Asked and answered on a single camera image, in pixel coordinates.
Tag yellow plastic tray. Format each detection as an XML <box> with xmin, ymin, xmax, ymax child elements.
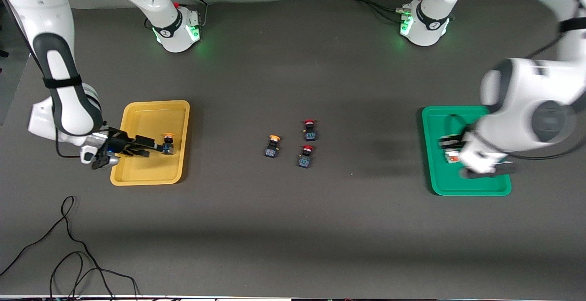
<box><xmin>110</xmin><ymin>100</ymin><xmax>190</xmax><ymax>186</ymax></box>

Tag green plastic tray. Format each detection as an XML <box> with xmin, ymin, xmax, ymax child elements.
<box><xmin>421</xmin><ymin>105</ymin><xmax>512</xmax><ymax>197</ymax></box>

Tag dark grey table mat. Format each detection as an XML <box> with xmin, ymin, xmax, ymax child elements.
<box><xmin>0</xmin><ymin>0</ymin><xmax>586</xmax><ymax>298</ymax></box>

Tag black right arm base cables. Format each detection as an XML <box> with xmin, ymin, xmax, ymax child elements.
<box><xmin>173</xmin><ymin>0</ymin><xmax>209</xmax><ymax>31</ymax></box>

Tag black arm base cables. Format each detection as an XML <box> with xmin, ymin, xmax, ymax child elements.
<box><xmin>346</xmin><ymin>0</ymin><xmax>429</xmax><ymax>23</ymax></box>
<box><xmin>173</xmin><ymin>0</ymin><xmax>209</xmax><ymax>31</ymax></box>

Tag black left arm base cables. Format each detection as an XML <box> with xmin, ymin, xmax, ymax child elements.
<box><xmin>346</xmin><ymin>0</ymin><xmax>429</xmax><ymax>23</ymax></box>

